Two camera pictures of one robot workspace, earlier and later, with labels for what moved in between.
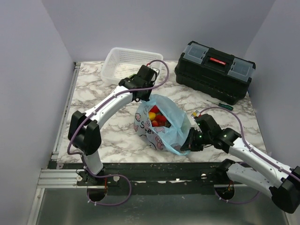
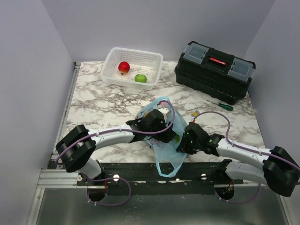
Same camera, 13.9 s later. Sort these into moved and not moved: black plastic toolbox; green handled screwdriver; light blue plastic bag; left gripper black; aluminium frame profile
Moved: left gripper black; light blue plastic bag
Not moved: aluminium frame profile; black plastic toolbox; green handled screwdriver
